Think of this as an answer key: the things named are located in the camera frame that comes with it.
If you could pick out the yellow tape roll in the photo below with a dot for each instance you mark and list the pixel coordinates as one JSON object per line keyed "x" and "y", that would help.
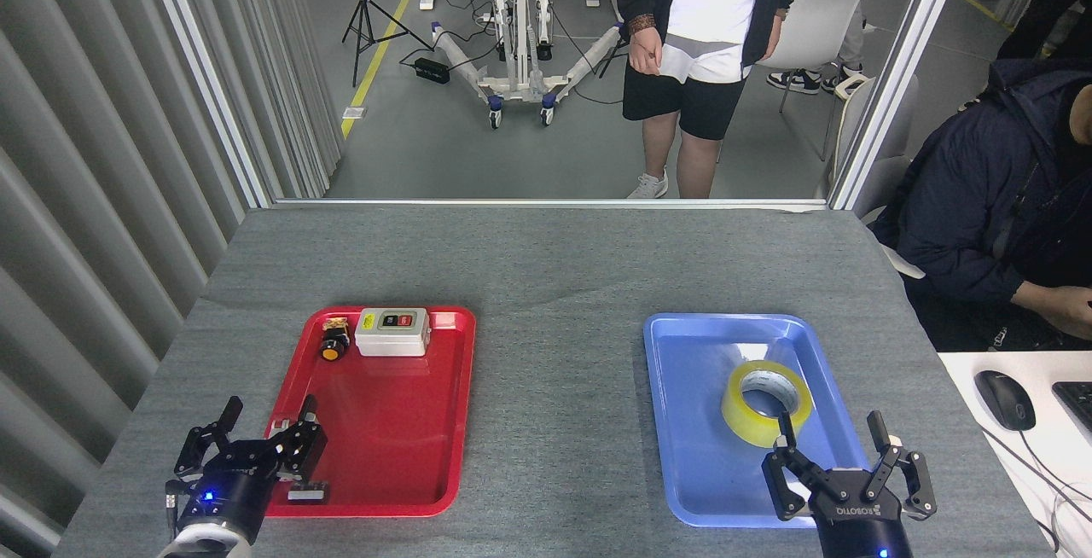
{"x": 742, "y": 417}

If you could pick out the black power adapter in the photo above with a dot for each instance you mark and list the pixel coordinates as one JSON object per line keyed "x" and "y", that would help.
{"x": 432, "y": 71}

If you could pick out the grey office chair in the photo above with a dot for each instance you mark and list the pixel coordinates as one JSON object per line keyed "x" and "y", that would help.
{"x": 883, "y": 187}

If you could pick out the black computer mouse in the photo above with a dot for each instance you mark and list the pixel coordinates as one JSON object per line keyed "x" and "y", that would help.
{"x": 1007, "y": 400}

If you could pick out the silver frame rail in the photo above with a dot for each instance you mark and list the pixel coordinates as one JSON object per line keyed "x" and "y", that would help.
{"x": 554, "y": 202}

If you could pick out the yellow push button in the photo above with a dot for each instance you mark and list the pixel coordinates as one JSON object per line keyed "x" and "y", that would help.
{"x": 333, "y": 346}

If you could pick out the person's right hand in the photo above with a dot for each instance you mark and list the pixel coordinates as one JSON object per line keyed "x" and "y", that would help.
{"x": 1066, "y": 310}
{"x": 646, "y": 50}

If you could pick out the person's left hand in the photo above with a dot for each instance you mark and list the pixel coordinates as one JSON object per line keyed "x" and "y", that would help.
{"x": 774, "y": 37}

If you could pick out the white push-button switch box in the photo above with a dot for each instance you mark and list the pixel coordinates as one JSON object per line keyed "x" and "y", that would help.
{"x": 392, "y": 338}

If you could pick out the black keyboard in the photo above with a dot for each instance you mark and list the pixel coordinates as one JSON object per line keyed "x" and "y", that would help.
{"x": 1077, "y": 404}

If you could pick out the grey pleated curtain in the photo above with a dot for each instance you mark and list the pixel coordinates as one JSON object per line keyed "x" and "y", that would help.
{"x": 85, "y": 200}

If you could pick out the white stand on wheels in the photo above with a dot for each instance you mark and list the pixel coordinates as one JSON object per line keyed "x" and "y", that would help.
{"x": 519, "y": 29}

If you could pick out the white desk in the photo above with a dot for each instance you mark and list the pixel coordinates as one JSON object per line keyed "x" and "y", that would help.
{"x": 1066, "y": 473}

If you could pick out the silver frame post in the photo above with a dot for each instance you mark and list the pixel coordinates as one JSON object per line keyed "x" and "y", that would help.
{"x": 897, "y": 72}
{"x": 206, "y": 72}

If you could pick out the white circuit breaker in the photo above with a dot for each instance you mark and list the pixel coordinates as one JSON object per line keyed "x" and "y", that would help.
{"x": 280, "y": 427}

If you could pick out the black tripod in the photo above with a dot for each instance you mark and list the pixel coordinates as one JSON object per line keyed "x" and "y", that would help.
{"x": 365, "y": 12}

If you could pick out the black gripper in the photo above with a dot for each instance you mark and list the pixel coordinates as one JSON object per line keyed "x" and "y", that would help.
{"x": 862, "y": 532}
{"x": 230, "y": 490}

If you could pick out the red plastic tray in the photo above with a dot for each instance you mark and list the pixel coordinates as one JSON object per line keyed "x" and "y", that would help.
{"x": 392, "y": 421}

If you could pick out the person in dark jacket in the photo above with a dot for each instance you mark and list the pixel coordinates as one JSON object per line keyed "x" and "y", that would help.
{"x": 964, "y": 225}

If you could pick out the white plastic chair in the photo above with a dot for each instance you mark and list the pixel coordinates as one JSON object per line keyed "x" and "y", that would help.
{"x": 810, "y": 29}

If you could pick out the blue plastic tray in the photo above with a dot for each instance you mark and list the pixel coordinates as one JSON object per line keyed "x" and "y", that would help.
{"x": 691, "y": 438}

